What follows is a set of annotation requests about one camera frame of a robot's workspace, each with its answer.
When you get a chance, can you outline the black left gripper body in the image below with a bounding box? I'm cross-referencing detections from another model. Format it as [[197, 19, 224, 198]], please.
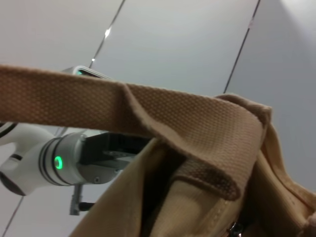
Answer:
[[74, 132, 154, 185]]

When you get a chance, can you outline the khaki canvas food bag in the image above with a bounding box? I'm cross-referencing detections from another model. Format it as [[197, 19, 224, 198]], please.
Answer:
[[0, 64, 316, 237]]

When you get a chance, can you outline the silver zipper pull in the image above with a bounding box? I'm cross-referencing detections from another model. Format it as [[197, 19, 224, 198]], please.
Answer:
[[227, 221, 244, 237]]

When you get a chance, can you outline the silver cable connector plug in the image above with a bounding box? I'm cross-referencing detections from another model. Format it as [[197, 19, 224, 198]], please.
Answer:
[[70, 184, 84, 215]]

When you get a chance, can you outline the grey robot torso housing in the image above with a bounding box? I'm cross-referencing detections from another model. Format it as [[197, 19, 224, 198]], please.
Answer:
[[60, 66, 113, 80]]

